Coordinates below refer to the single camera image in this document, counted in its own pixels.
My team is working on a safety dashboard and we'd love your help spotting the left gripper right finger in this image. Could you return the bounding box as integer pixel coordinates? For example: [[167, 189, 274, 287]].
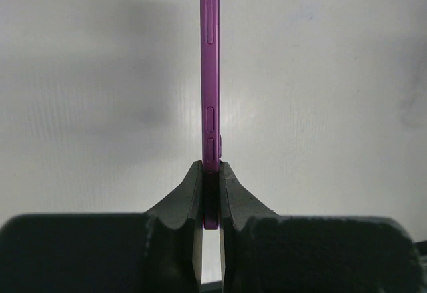
[[219, 162, 426, 292]]

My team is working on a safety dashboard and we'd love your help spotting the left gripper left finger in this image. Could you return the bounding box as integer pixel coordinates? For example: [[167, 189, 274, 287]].
[[1, 162, 203, 292]]

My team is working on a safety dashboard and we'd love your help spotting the phone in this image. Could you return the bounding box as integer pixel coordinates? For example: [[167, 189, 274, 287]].
[[200, 0, 222, 230]]

